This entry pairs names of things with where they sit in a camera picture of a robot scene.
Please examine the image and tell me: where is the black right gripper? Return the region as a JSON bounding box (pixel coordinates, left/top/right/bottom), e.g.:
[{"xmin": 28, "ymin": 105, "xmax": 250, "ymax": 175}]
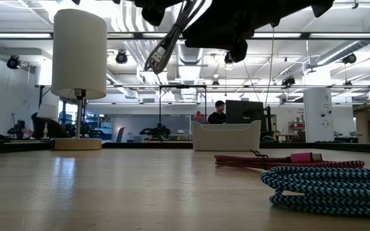
[{"xmin": 182, "ymin": 0, "xmax": 335, "ymax": 64}]

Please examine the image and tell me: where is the grey braided USB cable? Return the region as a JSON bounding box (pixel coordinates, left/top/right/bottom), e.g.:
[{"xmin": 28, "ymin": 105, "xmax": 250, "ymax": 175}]
[{"xmin": 144, "ymin": 0, "xmax": 207, "ymax": 75}]

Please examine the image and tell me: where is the pink braided USB cable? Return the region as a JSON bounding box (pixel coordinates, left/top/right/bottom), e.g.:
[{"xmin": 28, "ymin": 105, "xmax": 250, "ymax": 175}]
[{"xmin": 214, "ymin": 151, "xmax": 366, "ymax": 171}]

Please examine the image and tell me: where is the teal braided USB cable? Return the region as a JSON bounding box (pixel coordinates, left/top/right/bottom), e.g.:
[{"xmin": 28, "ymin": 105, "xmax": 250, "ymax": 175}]
[{"xmin": 260, "ymin": 166, "xmax": 370, "ymax": 219}]

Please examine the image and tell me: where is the white shade wooden base lamp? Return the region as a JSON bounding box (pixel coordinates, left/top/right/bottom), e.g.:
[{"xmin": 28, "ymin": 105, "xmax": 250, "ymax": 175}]
[{"xmin": 50, "ymin": 8, "xmax": 108, "ymax": 151}]

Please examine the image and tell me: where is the black computer monitor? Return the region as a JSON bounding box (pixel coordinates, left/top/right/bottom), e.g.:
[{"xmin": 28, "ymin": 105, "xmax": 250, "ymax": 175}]
[{"xmin": 225, "ymin": 99, "xmax": 265, "ymax": 124}]

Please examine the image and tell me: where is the person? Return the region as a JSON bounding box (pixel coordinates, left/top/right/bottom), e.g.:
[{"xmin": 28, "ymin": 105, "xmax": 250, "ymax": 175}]
[
  {"xmin": 21, "ymin": 112, "xmax": 72, "ymax": 139},
  {"xmin": 207, "ymin": 100, "xmax": 227, "ymax": 124}
]

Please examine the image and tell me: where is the light grey rectangular bin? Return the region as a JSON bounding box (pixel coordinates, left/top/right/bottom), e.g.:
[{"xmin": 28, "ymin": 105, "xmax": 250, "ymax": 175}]
[{"xmin": 191, "ymin": 120, "xmax": 262, "ymax": 152}]

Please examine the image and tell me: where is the grey office chair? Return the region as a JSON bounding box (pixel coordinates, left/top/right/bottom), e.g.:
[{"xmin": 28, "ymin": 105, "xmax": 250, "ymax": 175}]
[{"xmin": 116, "ymin": 126, "xmax": 127, "ymax": 143}]

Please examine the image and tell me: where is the blue storage cabinet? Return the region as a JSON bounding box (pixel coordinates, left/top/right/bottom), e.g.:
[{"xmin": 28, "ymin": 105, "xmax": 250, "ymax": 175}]
[{"xmin": 85, "ymin": 114, "xmax": 114, "ymax": 141}]

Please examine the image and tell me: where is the white square pillar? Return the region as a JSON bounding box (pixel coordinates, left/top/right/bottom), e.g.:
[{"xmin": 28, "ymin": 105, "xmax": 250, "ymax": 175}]
[{"xmin": 303, "ymin": 88, "xmax": 333, "ymax": 143}]

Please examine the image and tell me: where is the small white shade lamp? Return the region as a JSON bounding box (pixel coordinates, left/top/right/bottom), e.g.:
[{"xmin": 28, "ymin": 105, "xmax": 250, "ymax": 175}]
[{"xmin": 37, "ymin": 103, "xmax": 58, "ymax": 139}]

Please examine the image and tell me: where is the silver ceiling air duct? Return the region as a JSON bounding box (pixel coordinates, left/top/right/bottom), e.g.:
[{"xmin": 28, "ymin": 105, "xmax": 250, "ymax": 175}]
[{"xmin": 175, "ymin": 43, "xmax": 207, "ymax": 65}]

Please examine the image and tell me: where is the thin black hanging cable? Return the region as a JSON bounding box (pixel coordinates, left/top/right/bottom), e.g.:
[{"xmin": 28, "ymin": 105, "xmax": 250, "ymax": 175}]
[{"xmin": 264, "ymin": 27, "xmax": 276, "ymax": 107}]

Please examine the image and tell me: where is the black robot station frame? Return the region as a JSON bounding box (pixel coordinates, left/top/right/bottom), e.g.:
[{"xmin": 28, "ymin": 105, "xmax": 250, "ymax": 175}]
[{"xmin": 158, "ymin": 84, "xmax": 208, "ymax": 129}]

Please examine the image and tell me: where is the overhead frame light bar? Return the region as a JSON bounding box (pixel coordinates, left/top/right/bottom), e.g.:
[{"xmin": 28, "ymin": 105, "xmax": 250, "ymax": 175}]
[{"xmin": 0, "ymin": 31, "xmax": 370, "ymax": 40}]

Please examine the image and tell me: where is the black aluminium table frame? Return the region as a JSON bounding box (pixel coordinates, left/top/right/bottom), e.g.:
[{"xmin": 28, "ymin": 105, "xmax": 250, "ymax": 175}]
[{"xmin": 0, "ymin": 140, "xmax": 370, "ymax": 155}]

